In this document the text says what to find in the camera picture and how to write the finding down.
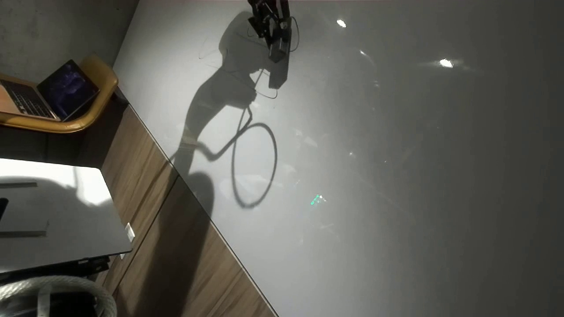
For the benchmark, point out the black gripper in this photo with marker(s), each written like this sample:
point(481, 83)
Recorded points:
point(269, 11)

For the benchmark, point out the open laptop computer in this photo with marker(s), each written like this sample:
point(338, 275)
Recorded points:
point(65, 88)

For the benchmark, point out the small white table outlet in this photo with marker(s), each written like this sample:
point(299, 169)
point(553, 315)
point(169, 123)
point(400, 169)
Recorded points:
point(130, 231)

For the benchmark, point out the white flat shelf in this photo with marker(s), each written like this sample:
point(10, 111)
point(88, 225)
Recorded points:
point(54, 222)

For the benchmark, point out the large grey whiteboard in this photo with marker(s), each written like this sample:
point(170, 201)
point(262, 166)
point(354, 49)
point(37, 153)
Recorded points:
point(412, 176)

